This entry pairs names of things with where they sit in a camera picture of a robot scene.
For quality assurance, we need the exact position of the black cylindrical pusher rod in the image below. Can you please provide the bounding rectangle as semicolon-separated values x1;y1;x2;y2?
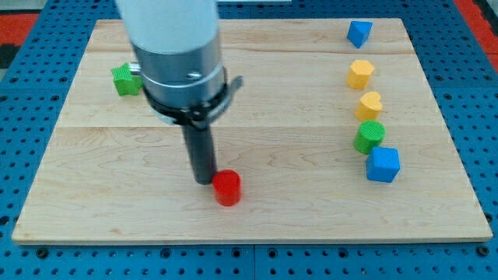
182;125;217;185

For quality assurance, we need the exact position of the black clamp ring mount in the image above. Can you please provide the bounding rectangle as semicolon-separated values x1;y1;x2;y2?
143;75;244;127

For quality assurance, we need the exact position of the red cylinder block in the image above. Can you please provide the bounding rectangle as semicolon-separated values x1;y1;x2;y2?
212;170;242;207

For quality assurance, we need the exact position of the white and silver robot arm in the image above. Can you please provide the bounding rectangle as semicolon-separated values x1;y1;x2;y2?
116;0;243;184

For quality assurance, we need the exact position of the blue cube block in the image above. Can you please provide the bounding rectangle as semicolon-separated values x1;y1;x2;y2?
366;146;401;183

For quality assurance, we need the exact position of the green star block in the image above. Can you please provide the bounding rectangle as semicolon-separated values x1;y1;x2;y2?
110;62;143;96

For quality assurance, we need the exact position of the light wooden board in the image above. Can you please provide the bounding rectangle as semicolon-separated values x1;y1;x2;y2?
12;18;493;245

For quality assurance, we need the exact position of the yellow hexagon block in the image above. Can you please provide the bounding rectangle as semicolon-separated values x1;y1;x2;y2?
346;60;375;89

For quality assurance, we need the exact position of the yellow heart block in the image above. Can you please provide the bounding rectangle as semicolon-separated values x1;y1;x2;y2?
355;91;383;121

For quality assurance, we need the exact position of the green cylinder block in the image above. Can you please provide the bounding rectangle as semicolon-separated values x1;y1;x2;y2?
353;120;386;155

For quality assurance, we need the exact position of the blue triangular prism block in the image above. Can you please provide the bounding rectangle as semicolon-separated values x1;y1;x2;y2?
347;20;373;49

